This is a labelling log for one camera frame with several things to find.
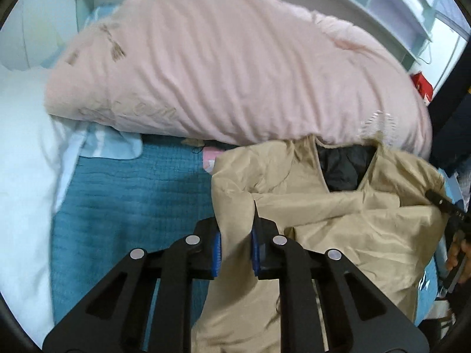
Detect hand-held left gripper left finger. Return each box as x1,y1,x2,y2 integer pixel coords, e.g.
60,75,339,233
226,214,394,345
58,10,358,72
42,218,222,353

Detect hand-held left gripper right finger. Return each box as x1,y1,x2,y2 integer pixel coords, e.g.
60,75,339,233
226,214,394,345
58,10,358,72
251,199,430,353

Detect pink and white cloth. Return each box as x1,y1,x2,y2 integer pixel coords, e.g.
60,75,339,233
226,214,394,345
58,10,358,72
202,146,226,174

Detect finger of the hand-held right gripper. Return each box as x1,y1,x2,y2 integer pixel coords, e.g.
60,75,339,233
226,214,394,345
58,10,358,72
424,189,447,208

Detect pink quilt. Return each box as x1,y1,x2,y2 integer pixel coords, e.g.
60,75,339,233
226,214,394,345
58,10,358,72
44,0,433,157

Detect light blue patterned sheet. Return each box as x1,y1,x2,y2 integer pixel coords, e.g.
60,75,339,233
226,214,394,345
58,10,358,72
415,265,455,321

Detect beige jacket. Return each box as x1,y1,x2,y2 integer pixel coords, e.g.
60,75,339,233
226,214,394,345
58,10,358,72
190,135,452,353

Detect person's right hand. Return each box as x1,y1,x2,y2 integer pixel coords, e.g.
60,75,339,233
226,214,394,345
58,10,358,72
446,239,471,272

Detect white pillow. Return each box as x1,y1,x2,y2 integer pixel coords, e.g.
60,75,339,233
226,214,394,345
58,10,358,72
0,65,79,343

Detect light blue cloth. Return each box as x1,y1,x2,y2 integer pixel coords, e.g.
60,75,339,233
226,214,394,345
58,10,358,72
79,123,144,161

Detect teal knitted blanket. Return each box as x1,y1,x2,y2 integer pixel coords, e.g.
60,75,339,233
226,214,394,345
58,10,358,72
49,143,222,325

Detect white shelf rack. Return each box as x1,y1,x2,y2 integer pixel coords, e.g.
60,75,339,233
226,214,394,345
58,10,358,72
291,0,435,71

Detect red box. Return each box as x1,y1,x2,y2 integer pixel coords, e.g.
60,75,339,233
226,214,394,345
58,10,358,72
411,73,435,104

